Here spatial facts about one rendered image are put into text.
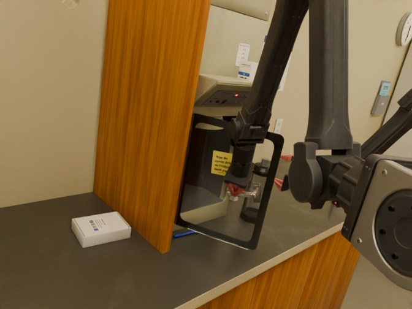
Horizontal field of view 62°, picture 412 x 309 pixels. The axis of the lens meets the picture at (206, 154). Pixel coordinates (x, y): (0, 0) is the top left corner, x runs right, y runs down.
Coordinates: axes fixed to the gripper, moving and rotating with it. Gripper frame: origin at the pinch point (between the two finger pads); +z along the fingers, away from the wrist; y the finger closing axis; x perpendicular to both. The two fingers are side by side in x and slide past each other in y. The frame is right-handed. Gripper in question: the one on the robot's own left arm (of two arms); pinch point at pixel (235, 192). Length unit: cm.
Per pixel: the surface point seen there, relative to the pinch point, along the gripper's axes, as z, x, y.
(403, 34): 33, 75, -275
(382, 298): 169, 113, -99
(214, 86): -25.9, -14.3, -12.3
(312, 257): 56, 36, -29
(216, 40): -32.4, -20.3, -28.1
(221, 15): -39, -21, -31
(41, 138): 6, -73, 0
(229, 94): -19.6, -11.4, -20.4
